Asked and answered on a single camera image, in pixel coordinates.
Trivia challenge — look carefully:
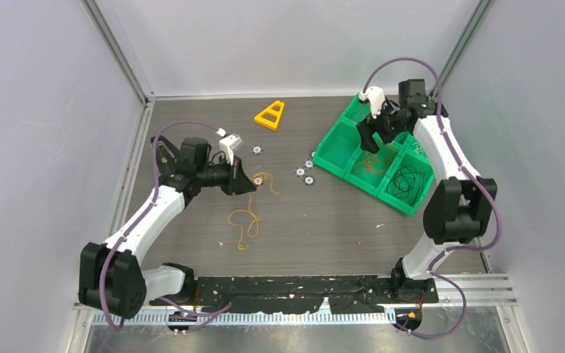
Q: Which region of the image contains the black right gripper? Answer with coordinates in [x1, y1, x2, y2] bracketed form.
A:
[355, 97, 407, 154]

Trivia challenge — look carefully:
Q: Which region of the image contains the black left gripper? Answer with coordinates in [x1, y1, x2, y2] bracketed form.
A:
[198, 154, 257, 196]

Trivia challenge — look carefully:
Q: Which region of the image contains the yellow wire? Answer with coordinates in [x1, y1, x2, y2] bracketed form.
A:
[227, 171, 281, 252]

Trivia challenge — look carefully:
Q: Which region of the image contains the black wire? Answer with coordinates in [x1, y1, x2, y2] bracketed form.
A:
[390, 164, 427, 201]

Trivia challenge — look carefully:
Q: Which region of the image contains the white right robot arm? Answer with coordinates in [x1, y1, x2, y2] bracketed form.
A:
[358, 79, 500, 302]

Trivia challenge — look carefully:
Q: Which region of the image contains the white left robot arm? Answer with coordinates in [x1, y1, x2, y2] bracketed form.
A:
[78, 125, 257, 330]

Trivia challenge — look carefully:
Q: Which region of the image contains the green compartment bin tray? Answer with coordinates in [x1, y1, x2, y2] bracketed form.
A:
[313, 97, 435, 215]

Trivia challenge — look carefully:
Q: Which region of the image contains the round token middle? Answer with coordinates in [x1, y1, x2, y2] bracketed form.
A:
[295, 167, 306, 178]

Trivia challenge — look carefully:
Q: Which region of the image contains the yellow triangular plastic piece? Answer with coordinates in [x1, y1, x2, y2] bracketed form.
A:
[253, 100, 285, 131]

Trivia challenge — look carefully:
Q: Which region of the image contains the round token lower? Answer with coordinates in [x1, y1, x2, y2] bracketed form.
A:
[304, 176, 315, 186]

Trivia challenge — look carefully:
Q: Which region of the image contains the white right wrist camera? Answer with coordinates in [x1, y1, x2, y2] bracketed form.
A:
[358, 86, 386, 119]

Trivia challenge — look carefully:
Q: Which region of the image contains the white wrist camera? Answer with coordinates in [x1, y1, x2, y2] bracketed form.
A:
[216, 128, 243, 165]
[358, 86, 386, 119]

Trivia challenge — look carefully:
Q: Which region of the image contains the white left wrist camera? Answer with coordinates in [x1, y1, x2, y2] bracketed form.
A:
[216, 128, 243, 165]

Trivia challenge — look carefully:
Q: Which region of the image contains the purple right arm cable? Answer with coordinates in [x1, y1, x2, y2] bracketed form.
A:
[361, 57, 504, 340]

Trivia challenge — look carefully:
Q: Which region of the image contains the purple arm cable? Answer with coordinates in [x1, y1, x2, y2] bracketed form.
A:
[361, 57, 504, 340]
[99, 121, 235, 333]

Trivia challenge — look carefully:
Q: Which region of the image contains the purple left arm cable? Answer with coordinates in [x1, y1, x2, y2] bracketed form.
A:
[99, 121, 235, 333]

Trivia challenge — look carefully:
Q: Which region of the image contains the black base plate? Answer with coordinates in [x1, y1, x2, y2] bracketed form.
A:
[167, 275, 438, 315]

